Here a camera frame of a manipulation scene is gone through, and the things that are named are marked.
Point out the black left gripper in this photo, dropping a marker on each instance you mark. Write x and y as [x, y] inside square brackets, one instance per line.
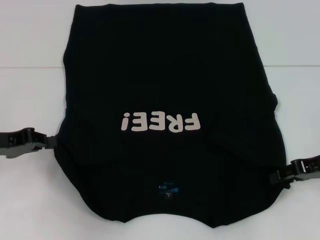
[12, 142]

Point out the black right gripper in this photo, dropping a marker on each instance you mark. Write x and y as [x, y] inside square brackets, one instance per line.
[313, 166]

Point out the black shirt with FREE print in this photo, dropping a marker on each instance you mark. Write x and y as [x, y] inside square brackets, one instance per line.
[170, 75]

